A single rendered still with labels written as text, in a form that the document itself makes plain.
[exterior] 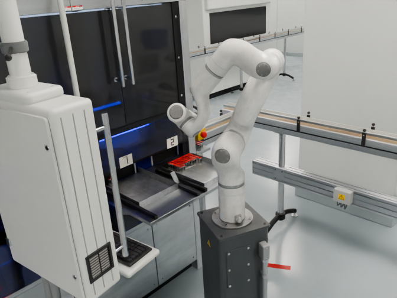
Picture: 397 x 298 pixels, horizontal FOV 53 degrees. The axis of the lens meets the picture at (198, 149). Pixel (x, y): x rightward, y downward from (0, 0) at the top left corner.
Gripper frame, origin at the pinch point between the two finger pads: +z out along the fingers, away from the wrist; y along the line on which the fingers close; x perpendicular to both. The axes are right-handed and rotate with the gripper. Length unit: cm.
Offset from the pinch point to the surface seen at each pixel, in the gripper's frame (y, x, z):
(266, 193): 10, 47, 198
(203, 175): 19.3, 15.5, 28.4
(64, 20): -4, -58, -46
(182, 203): 34.5, 19.5, 1.2
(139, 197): 46.3, -1.0, 4.2
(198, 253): 70, 35, 89
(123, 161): 37.3, -21.3, 9.2
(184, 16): -47, -44, 16
